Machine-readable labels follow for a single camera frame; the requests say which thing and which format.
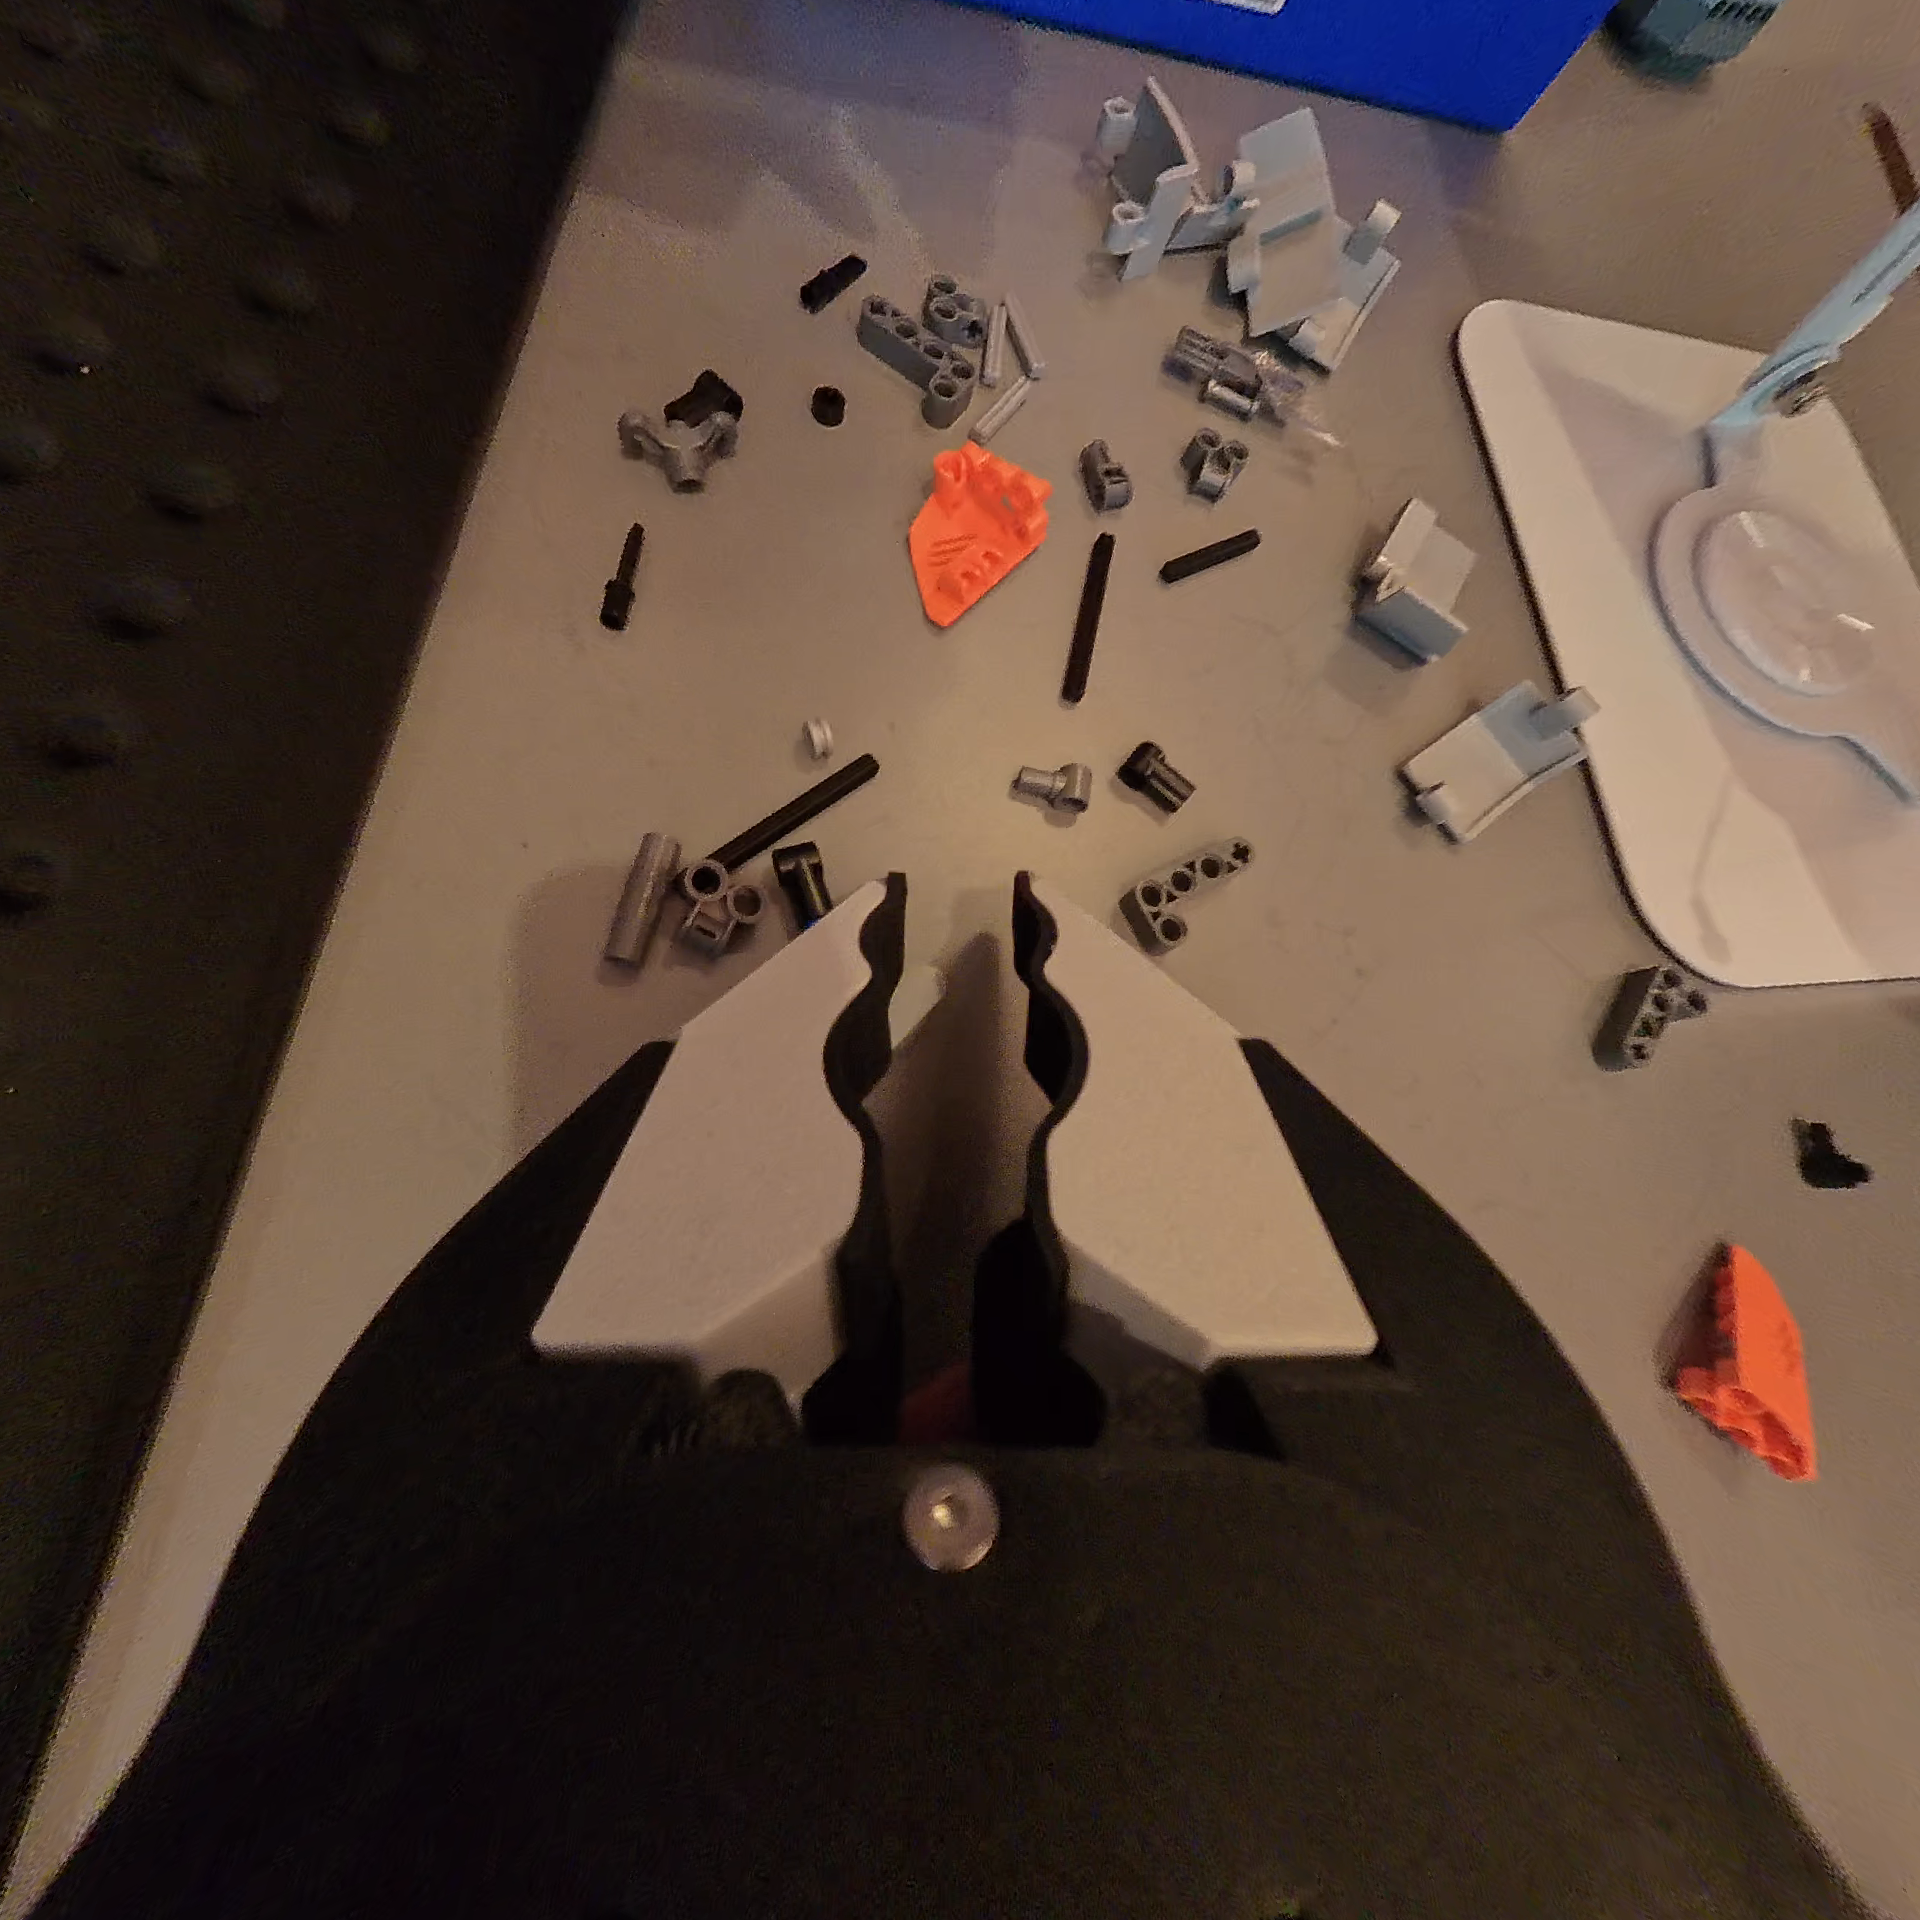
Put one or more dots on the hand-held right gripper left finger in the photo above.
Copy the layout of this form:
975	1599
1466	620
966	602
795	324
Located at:
707	1202

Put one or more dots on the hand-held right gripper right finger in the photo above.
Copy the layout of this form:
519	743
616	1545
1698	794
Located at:
1200	1202

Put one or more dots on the blue plastic bin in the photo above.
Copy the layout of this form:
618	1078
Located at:
1411	57

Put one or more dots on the grey elbow connector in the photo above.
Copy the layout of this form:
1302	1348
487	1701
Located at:
1052	790

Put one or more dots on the dark grey bent beam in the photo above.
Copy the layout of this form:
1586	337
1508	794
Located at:
1186	892

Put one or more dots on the grey tube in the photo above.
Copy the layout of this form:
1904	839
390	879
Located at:
640	899

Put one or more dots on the black connector with blue pin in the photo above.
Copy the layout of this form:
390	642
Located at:
802	882

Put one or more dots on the medium black axle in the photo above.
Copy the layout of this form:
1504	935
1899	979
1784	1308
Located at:
790	813

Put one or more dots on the black stubby connector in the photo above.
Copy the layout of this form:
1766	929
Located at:
1154	777

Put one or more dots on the dark grey short beam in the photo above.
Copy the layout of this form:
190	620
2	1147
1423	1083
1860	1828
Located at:
1650	1015

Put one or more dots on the orange triangular panel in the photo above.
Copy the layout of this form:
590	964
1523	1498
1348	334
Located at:
1748	1365
977	541

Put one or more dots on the long black axle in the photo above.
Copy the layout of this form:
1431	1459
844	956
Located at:
1090	615

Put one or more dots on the small black clip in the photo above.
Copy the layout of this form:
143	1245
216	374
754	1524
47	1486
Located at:
1826	1154

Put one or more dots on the black pin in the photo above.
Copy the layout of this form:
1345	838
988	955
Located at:
620	577

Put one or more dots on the short black axle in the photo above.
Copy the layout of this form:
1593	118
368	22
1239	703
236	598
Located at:
1209	557

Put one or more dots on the small dark grey connector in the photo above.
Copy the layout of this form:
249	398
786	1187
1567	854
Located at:
1211	462
1104	471

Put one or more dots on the clear plastic piece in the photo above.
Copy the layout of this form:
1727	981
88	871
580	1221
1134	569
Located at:
1315	405

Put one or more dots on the black clip connector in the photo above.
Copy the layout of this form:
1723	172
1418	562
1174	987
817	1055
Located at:
710	394

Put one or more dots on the small black bush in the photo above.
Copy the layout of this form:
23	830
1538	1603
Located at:
825	401

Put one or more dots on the grey axle connector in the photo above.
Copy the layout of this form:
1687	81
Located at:
1238	371

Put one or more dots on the white book stand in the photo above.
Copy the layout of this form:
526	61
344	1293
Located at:
1622	481

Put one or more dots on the light grey thin bar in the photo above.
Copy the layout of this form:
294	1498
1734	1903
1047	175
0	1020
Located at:
1016	347

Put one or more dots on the grey pin connector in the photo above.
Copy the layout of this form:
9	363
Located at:
956	310

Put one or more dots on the small black piece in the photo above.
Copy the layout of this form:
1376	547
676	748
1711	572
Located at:
833	284

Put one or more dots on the small grey blue device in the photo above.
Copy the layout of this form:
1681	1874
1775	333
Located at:
1702	27

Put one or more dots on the light grey bracket piece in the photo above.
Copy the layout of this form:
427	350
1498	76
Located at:
1490	758
1411	583

